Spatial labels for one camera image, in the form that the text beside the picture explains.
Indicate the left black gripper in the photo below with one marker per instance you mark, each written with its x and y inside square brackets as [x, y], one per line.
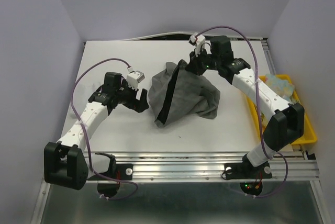
[138, 105]

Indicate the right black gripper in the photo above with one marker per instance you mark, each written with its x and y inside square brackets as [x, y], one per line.
[193, 65]

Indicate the grey pleated skirt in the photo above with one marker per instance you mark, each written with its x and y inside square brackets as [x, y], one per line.
[176, 93]

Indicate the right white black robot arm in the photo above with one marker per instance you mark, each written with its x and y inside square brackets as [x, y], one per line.
[285, 121]

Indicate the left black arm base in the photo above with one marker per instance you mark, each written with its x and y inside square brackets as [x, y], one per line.
[115, 179]

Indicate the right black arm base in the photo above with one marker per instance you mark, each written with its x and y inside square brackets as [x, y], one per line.
[251, 177]

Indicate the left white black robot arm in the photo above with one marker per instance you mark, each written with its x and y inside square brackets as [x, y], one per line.
[64, 161]

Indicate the light blue floral skirt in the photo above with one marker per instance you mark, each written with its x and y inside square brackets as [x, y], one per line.
[282, 87]

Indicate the yellow plastic tray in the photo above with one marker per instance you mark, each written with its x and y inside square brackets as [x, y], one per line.
[308, 136]

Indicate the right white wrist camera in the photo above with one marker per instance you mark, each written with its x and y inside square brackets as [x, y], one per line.
[197, 41]

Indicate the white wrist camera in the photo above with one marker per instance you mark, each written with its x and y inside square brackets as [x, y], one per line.
[134, 78]
[197, 41]

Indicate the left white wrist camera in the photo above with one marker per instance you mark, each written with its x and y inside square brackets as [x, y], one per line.
[134, 78]

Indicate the aluminium rail frame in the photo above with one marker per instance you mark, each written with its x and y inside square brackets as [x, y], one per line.
[178, 170]

